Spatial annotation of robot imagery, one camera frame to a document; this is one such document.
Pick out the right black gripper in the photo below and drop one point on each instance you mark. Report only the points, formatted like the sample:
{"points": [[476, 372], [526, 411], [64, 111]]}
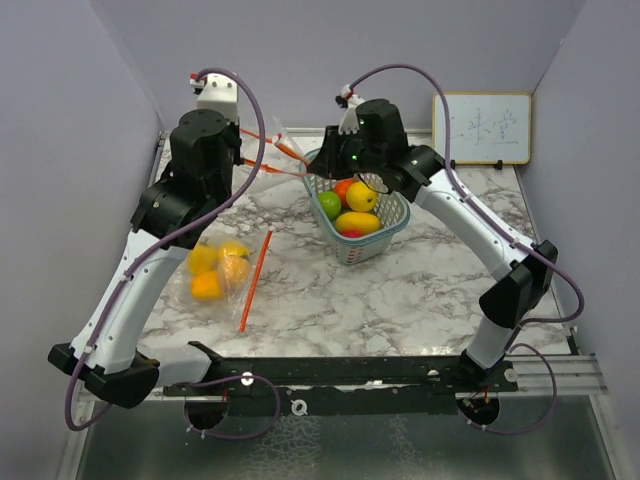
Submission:
{"points": [[329, 160]]}

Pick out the yellow pear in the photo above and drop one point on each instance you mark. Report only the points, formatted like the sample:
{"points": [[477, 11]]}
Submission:
{"points": [[233, 248]]}

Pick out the yellow mango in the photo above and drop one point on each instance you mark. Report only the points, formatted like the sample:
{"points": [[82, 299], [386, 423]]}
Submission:
{"points": [[367, 223]]}

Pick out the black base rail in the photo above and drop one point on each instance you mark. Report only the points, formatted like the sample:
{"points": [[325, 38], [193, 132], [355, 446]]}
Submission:
{"points": [[343, 385]]}

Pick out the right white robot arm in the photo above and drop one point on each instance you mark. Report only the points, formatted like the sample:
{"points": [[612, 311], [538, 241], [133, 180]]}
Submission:
{"points": [[520, 267]]}

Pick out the green apple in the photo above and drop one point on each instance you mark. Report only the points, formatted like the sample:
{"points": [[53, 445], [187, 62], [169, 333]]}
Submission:
{"points": [[330, 204]]}

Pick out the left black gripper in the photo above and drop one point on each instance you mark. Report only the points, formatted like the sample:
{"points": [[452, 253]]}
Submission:
{"points": [[234, 135]]}

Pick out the orange tangerine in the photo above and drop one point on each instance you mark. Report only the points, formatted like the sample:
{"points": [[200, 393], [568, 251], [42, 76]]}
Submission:
{"points": [[233, 272]]}

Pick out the clear zip bag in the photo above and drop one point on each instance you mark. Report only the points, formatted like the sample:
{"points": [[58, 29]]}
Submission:
{"points": [[283, 157], [237, 304]]}

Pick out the orange bell pepper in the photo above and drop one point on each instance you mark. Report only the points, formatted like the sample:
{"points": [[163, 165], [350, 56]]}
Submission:
{"points": [[206, 287]]}

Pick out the yellow apple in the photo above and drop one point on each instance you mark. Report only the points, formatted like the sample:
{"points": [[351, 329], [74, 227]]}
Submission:
{"points": [[360, 197]]}

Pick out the blue plastic basket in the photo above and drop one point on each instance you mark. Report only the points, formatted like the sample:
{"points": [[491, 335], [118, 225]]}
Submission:
{"points": [[391, 208]]}

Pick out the yellow bell pepper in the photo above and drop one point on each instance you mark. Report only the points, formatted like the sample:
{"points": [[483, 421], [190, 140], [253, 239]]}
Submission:
{"points": [[201, 259]]}

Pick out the small whiteboard with writing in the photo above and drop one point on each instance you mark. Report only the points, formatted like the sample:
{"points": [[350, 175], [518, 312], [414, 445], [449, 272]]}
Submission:
{"points": [[487, 128]]}

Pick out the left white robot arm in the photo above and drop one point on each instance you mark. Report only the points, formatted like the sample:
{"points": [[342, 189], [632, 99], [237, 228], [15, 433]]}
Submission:
{"points": [[104, 355]]}

